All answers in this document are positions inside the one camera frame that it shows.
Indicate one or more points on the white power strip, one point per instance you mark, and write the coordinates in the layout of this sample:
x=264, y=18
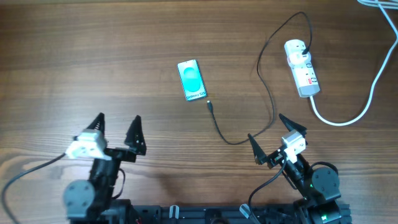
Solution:
x=299, y=60

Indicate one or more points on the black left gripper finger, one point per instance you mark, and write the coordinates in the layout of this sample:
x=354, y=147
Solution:
x=98, y=123
x=135, y=137

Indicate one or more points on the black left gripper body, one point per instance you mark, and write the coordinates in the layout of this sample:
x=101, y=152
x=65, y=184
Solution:
x=117, y=154

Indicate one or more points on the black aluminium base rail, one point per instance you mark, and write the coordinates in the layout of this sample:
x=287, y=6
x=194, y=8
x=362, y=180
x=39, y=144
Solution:
x=271, y=213

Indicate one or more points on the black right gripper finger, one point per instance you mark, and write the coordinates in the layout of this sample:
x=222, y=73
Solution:
x=259, y=155
x=291, y=125

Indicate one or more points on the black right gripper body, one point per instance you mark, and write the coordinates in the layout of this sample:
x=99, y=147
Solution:
x=275, y=158

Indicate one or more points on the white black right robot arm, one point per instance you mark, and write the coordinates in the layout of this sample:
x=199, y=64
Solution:
x=318, y=183

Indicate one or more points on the teal screen smartphone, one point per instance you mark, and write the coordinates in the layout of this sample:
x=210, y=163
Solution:
x=191, y=80

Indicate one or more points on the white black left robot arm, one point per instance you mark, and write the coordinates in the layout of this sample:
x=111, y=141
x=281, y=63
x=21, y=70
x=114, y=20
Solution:
x=92, y=200

